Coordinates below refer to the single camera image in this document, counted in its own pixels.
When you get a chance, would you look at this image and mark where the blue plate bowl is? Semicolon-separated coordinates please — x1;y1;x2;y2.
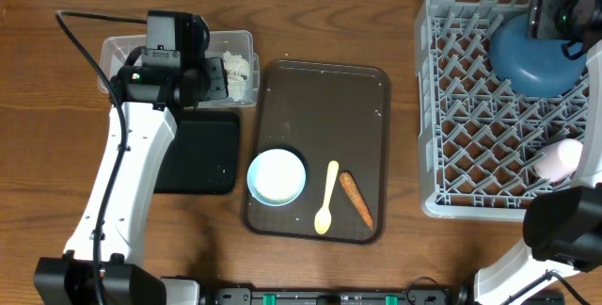
488;13;586;98

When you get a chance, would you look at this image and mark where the grey dishwasher rack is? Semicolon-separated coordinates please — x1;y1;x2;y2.
414;0;589;222

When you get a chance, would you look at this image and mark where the yellow plastic spoon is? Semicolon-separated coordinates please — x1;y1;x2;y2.
314;160;340;234

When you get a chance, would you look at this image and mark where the dark brown serving tray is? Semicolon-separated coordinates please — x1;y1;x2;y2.
242;60;391;245

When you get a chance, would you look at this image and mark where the small bowl of rice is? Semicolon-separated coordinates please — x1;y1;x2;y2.
246;149;307;207

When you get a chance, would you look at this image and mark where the white cup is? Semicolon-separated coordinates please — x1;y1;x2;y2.
533;138;583;183

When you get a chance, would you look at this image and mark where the clear plastic waste bin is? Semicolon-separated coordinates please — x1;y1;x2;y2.
100;30;260;108

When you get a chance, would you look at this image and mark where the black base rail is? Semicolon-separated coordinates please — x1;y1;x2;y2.
159;286;566;305

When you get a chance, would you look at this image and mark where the orange carrot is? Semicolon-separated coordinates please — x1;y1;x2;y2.
340;171;373;229

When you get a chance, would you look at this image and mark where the crumpled white tissue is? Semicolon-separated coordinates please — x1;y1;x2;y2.
223;51;250;102

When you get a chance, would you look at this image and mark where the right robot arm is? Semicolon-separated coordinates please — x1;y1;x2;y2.
458;0;601;304

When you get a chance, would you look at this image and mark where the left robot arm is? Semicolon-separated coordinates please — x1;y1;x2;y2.
34;10;229;304

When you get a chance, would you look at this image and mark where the black waste tray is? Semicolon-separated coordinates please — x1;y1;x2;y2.
154;110;240;195

